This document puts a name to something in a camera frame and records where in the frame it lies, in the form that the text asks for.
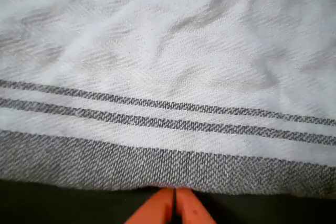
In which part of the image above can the white striped towel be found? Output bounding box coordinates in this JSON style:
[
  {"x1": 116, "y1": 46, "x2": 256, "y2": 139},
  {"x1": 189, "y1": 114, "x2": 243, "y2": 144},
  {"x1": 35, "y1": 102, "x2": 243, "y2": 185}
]
[{"x1": 0, "y1": 0, "x2": 336, "y2": 200}]

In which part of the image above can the black desk mat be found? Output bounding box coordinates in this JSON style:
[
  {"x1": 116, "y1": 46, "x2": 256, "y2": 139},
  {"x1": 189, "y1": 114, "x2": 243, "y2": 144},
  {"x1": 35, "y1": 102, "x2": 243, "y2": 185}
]
[{"x1": 0, "y1": 178, "x2": 336, "y2": 224}]

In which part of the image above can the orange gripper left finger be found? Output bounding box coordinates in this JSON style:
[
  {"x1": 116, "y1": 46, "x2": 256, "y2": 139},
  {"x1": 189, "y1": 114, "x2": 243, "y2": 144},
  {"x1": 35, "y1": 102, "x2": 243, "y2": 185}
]
[{"x1": 124, "y1": 187, "x2": 175, "y2": 224}]

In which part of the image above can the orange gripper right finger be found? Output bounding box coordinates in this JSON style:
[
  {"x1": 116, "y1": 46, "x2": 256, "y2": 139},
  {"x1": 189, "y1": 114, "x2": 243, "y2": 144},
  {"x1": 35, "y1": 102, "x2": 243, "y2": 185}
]
[{"x1": 175, "y1": 187, "x2": 217, "y2": 224}]

